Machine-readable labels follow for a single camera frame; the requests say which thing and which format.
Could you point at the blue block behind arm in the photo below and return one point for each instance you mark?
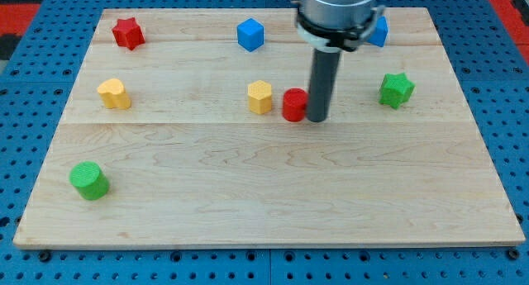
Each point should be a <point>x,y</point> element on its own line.
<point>378,38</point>

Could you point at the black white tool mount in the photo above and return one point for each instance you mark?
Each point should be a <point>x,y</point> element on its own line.
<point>334,40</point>

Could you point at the blue cube block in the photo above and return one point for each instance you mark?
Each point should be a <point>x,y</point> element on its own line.
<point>250,34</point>

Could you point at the red star block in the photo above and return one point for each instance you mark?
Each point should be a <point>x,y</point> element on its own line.
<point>128,33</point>

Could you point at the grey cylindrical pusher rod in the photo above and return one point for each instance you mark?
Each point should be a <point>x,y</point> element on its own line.
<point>321,84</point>

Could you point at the green star block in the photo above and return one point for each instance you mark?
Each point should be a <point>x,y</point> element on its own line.
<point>395,90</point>

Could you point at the red cylinder block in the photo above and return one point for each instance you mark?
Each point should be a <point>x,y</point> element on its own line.
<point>294,104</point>

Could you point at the light wooden board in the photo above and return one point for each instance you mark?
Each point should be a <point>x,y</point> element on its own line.
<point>191,167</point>

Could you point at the green cylinder block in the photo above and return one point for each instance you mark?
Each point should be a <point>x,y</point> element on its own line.
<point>89,180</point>

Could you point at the yellow heart block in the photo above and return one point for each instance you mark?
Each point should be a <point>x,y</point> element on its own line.
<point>113,94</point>

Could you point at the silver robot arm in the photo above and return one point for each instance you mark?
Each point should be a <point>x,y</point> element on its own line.
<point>331,27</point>

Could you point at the yellow hexagon block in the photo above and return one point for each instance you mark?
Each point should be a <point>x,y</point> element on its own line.
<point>259,95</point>

